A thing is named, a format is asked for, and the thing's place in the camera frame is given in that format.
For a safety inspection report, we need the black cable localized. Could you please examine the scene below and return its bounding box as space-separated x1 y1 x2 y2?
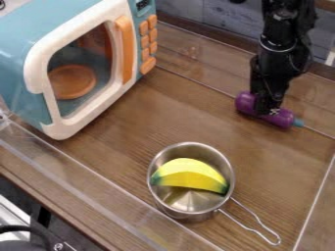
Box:
0 224 56 251

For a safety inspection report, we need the purple toy eggplant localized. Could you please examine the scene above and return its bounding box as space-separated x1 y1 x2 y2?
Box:
235 91 303 128

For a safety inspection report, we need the clear acrylic barrier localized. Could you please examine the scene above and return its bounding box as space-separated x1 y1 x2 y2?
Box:
0 115 222 251

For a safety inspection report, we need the yellow green toy banana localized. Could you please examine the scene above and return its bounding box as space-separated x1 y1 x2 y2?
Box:
150 158 230 195

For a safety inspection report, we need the silver pot with wire handle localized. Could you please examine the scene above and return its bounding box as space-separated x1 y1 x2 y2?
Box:
147 141 282 246

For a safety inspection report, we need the blue toy microwave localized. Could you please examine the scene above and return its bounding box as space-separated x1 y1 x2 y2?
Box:
0 0 159 140

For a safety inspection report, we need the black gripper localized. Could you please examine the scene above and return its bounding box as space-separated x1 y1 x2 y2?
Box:
250 45 313 115

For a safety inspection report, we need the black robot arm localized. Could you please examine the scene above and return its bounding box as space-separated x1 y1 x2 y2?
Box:
250 0 317 116

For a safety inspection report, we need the orange microwave turntable plate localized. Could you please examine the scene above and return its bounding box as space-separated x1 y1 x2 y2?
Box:
48 65 98 100

